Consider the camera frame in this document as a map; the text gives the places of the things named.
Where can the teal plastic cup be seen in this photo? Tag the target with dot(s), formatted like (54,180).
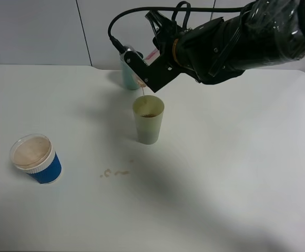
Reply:
(130,80)

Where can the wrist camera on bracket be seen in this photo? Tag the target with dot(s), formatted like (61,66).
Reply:
(155,75)

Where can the clear plastic beverage bottle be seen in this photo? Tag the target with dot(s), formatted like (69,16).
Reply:
(148,60)

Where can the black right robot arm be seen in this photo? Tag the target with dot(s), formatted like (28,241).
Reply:
(265,33)

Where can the blue white ribbed cup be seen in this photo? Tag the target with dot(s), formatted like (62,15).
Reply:
(35,155)

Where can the light green plastic cup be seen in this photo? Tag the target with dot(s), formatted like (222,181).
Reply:
(148,113)

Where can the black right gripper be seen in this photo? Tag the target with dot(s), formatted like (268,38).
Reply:
(166,37)

